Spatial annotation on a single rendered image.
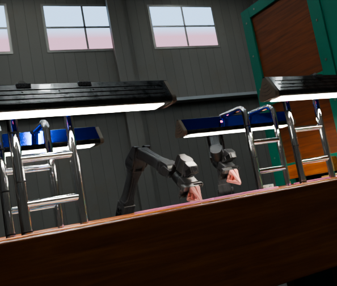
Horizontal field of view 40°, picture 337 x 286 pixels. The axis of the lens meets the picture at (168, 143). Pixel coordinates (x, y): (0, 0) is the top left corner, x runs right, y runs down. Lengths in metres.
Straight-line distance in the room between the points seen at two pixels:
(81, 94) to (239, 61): 9.41
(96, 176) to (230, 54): 4.03
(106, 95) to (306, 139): 1.51
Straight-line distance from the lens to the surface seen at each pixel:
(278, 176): 2.66
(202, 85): 9.86
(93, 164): 8.67
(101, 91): 1.19
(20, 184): 1.27
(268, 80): 1.50
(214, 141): 2.50
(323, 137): 1.85
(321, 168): 2.35
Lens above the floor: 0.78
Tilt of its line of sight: 7 degrees up
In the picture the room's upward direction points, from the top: 10 degrees counter-clockwise
